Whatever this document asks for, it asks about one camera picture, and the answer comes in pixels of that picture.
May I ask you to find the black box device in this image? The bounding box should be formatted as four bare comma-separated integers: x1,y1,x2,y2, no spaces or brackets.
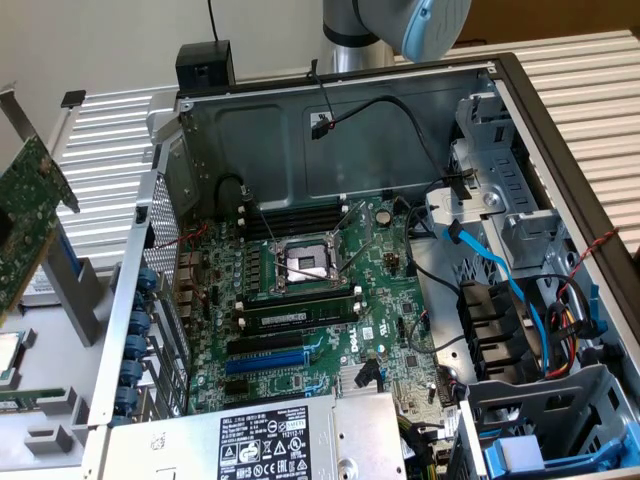
174,41,237,95

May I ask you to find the black fan shroud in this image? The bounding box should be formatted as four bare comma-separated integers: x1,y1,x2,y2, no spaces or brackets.
457,279,549,386

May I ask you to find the blue expansion slot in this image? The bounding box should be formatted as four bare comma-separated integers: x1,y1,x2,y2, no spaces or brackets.
224,348,310,379

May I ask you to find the metal socket cover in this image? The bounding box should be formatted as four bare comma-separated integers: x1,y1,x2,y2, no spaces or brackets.
327,200,375,281

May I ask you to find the silver chipset heatsink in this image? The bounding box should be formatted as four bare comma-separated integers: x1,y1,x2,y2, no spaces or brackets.
337,364,389,397

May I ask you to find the silver metal disk bay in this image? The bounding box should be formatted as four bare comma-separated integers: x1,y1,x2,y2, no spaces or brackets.
424,92,569,274

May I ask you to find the blue disk tray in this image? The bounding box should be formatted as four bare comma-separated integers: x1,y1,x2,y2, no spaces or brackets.
482,433,640,474

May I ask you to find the grey plastic drive cage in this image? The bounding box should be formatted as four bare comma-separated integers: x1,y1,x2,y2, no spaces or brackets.
449,363,640,480

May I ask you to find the grey metal PC case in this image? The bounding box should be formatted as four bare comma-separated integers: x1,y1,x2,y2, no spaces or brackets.
82,49,640,480

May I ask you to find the long black expansion slot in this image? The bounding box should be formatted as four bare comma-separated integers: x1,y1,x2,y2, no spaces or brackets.
227,332,307,360

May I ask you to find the black wire with black connector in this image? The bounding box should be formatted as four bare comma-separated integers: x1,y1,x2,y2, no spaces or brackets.
307,58,476,194

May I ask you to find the red black twisted wire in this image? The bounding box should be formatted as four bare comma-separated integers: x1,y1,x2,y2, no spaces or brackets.
547,227,621,311

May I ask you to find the green graphics card black cooler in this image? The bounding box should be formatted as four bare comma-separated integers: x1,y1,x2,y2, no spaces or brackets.
0,85,82,326

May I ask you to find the green motherboard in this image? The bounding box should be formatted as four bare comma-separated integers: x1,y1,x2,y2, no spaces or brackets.
172,197,454,439

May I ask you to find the thin metal locking lever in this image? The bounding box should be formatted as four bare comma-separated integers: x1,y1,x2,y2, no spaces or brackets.
249,197,282,249

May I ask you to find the black RAM slot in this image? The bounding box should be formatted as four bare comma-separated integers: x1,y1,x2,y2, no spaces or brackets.
241,204,350,225
244,212,350,232
247,219,351,241
234,287,364,315
239,197,349,216
238,302,365,335

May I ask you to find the blue slot latch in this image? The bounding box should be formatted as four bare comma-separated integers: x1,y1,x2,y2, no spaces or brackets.
130,310,154,345
121,359,147,395
124,334,151,370
117,384,144,417
135,267,159,300

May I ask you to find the blue SATA wire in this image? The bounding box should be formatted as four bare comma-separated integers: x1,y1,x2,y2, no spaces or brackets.
442,219,551,379

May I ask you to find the CPU socket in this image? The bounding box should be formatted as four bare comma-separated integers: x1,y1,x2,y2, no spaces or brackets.
267,230,352,297

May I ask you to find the thin red wire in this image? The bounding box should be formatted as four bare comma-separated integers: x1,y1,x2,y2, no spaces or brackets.
149,223,210,304

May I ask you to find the silver CPU chip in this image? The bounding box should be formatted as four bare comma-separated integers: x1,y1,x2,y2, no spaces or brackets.
0,329,27,384

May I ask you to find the silver power supply with label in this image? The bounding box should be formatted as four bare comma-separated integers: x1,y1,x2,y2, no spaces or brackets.
82,391,407,480

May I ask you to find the thin black device cable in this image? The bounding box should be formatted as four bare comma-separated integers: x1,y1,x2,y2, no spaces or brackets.
206,0,221,45

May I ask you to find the yellow red power wire bundle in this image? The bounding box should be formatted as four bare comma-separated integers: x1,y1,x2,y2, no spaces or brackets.
543,294,591,379

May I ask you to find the black looped wire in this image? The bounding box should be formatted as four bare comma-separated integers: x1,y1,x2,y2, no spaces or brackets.
215,172,254,211

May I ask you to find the green RAM stick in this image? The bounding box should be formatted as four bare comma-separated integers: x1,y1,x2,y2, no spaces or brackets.
0,388,67,414

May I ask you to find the grey plastic parts rack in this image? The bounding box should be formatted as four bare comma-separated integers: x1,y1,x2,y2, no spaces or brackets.
0,219,121,471

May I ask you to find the blue plastic lever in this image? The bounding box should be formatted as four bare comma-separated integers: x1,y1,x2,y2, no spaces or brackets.
588,283,609,346

